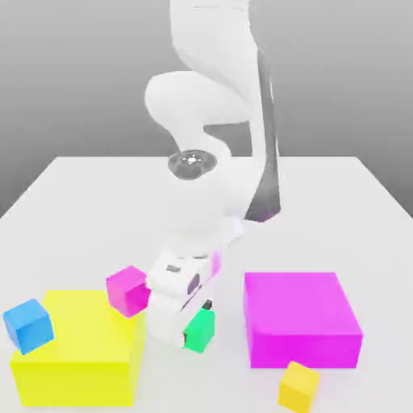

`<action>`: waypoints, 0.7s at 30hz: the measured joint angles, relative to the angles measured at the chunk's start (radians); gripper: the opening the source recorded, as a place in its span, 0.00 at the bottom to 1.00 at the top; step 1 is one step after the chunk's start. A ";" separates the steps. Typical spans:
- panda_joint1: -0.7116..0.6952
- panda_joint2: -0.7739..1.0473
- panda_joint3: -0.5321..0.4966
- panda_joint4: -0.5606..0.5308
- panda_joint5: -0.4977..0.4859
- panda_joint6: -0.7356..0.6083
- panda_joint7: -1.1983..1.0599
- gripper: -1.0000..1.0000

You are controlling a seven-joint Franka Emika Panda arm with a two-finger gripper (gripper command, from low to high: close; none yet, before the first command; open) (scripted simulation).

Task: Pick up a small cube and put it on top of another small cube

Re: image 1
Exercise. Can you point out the small magenta cube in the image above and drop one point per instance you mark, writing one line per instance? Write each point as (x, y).
(125, 288)

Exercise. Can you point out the large magenta box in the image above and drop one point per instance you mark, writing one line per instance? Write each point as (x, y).
(300, 319)

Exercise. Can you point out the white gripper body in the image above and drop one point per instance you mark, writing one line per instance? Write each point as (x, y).
(166, 317)

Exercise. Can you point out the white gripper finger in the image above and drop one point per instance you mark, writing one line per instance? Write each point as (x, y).
(208, 304)
(183, 339)

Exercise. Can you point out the small yellow cube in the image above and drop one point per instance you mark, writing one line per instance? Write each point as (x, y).
(298, 388)

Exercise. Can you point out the large yellow box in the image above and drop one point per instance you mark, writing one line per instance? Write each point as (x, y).
(77, 355)

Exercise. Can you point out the small green cube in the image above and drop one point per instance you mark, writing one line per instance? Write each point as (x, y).
(200, 330)

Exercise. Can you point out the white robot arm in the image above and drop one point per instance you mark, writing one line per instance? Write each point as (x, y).
(209, 48)

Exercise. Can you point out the small blue cube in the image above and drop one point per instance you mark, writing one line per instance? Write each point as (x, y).
(29, 326)

